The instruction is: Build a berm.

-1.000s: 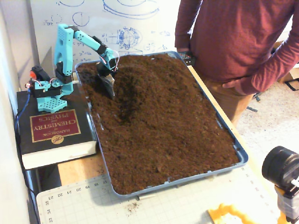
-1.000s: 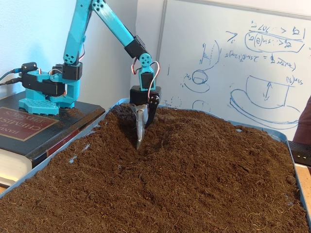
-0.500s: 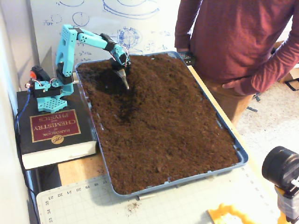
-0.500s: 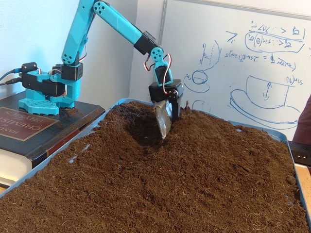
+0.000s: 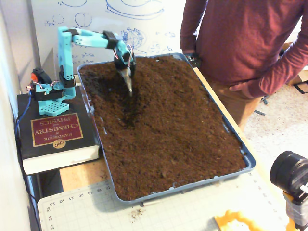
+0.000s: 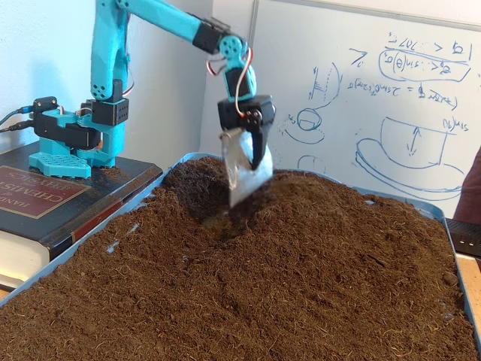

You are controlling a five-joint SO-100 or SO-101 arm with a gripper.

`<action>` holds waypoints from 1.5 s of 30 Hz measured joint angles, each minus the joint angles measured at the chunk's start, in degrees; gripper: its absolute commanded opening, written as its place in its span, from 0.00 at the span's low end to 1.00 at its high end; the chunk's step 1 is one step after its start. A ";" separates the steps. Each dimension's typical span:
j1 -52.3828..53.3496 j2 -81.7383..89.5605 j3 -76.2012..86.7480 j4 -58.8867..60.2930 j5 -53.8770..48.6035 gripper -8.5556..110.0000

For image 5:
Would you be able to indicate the silver foil scoop plate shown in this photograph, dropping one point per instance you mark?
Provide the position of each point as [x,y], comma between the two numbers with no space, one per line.
[128,83]

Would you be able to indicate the person right hand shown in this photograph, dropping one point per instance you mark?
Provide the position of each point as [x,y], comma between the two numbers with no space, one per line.
[188,51]

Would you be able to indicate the black controller block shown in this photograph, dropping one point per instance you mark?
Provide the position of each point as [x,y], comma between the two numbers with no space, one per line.
[42,75]

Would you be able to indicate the yellow plastic piece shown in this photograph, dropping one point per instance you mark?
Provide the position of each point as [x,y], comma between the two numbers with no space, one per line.
[223,220]

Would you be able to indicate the person in maroon sweater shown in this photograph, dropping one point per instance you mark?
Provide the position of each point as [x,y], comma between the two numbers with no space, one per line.
[228,36]

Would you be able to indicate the person left hand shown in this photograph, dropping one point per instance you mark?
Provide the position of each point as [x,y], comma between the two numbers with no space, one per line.
[240,88]

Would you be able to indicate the black chemistry physics handbook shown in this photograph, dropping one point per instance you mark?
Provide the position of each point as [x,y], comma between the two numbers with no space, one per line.
[57,130]

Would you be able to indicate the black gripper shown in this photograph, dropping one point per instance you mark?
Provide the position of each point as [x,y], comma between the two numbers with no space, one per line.
[125,70]

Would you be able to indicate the blue plastic tray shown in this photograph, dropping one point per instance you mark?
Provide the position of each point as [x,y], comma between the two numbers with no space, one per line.
[251,163]

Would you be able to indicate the whiteboard with blue drawings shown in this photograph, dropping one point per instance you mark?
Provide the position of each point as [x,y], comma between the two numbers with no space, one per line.
[96,31]

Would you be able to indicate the black lens camera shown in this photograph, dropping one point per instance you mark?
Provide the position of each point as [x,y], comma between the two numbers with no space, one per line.
[286,168]

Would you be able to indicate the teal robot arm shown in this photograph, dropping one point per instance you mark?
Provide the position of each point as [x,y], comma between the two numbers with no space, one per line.
[65,53]

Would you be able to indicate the pale green cutting mat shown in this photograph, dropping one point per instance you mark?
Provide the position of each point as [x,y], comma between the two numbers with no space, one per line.
[108,211]

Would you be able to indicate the grey backpack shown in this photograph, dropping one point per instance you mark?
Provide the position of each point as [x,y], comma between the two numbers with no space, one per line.
[260,112]

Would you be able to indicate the left forearm maroon sleeve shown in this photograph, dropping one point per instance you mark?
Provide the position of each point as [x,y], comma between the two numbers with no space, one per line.
[281,74]

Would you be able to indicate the brown soil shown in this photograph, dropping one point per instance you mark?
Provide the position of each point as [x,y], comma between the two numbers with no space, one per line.
[163,134]

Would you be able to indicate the right forearm maroon sleeve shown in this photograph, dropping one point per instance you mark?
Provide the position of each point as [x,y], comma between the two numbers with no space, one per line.
[190,36]

